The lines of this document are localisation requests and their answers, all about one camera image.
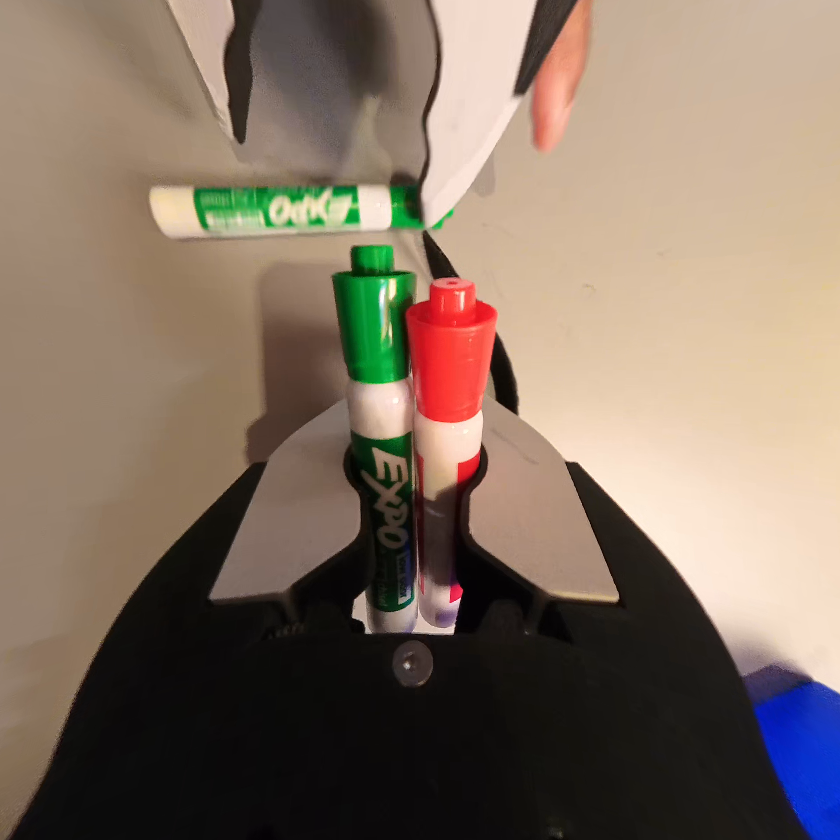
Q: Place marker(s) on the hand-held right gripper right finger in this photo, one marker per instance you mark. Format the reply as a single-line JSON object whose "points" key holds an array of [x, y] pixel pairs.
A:
{"points": [[551, 525]]}

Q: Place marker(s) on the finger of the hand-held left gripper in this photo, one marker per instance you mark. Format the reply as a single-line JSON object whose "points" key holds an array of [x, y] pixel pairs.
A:
{"points": [[479, 79], [210, 53]]}

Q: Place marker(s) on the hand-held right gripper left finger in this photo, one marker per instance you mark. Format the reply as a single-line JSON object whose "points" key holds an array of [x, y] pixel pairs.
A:
{"points": [[282, 538]]}

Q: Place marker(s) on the green dry erase marker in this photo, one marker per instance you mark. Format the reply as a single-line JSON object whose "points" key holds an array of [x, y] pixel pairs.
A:
{"points": [[263, 210], [377, 341]]}

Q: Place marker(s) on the red dry erase marker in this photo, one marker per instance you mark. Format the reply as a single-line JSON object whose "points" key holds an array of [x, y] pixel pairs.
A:
{"points": [[450, 355]]}

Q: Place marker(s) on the blue plastic bin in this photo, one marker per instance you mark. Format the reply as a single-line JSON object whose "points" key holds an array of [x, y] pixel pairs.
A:
{"points": [[801, 761]]}

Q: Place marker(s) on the person's left hand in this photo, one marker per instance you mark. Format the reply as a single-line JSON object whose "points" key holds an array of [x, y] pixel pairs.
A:
{"points": [[567, 92]]}

